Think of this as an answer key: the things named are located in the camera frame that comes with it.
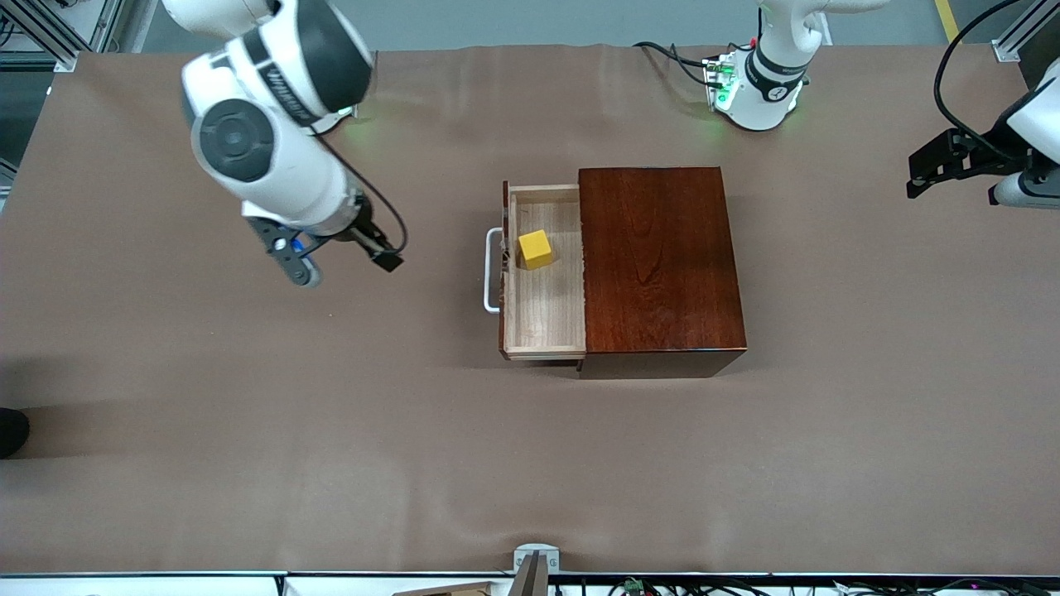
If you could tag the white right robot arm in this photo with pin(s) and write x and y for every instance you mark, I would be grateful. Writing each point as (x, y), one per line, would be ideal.
(281, 165)

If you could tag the dark brown wooden cabinet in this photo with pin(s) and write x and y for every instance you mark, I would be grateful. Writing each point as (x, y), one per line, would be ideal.
(662, 273)

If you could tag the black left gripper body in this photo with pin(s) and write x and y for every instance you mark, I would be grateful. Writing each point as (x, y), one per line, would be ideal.
(975, 156)

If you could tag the yellow block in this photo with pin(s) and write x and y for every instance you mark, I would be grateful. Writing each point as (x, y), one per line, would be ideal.
(535, 250)

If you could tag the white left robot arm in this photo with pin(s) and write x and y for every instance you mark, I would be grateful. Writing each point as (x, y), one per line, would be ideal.
(762, 108)

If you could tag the yellow floor tape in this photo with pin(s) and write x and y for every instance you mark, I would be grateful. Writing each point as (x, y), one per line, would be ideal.
(948, 21)

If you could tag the black shoe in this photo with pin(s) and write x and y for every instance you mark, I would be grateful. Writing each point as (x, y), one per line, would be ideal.
(10, 432)

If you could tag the grey metal bracket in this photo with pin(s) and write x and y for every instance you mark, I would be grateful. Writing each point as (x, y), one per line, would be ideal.
(536, 571)

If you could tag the brown cardboard piece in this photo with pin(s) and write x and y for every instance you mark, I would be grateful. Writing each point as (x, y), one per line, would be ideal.
(455, 590)

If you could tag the green terminal connector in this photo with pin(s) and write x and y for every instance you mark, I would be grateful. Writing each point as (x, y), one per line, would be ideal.
(634, 586)

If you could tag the brown table cloth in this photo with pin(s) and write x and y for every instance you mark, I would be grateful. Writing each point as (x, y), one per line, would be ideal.
(248, 414)

